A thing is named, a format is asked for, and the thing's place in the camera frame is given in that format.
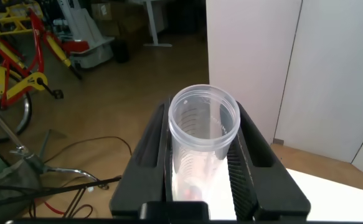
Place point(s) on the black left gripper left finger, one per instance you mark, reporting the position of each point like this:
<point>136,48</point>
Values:
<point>144,174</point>

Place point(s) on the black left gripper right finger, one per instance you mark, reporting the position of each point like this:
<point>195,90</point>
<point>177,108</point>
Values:
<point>268,186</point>

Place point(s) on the test tube with red liquid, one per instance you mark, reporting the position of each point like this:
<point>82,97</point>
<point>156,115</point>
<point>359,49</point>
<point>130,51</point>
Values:
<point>200,146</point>

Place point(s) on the black metal bar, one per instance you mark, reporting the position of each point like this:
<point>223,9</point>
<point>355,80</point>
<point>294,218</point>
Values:
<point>59,188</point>

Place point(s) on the white folding partition with hinge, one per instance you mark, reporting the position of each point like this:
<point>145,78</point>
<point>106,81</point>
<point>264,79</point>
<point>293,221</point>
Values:
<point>293,77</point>

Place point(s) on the black floor bin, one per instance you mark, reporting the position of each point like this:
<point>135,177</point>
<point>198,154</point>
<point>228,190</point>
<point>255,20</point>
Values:
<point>121,51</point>

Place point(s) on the dark green rounded cover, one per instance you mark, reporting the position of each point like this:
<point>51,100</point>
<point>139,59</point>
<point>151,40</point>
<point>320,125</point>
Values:
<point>0,186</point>

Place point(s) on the red plastic part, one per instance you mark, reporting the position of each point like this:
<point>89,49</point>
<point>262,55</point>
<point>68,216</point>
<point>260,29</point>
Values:
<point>75,46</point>

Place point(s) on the white standing desk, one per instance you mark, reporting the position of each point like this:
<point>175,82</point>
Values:
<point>151,21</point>

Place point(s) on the white machine base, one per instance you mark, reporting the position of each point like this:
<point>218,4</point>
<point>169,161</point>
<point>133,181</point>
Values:
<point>84,28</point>

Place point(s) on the brown cardboard box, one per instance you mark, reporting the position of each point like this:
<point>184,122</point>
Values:
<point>101,11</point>

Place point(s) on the red and yellow bicycle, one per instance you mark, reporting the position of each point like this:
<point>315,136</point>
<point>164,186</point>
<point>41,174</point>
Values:
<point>10,62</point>

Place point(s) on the grey metal frame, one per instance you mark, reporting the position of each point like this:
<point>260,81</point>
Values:
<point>69,170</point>

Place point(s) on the yellow metal cart frame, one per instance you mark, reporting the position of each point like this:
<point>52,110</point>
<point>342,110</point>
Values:
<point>13,15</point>

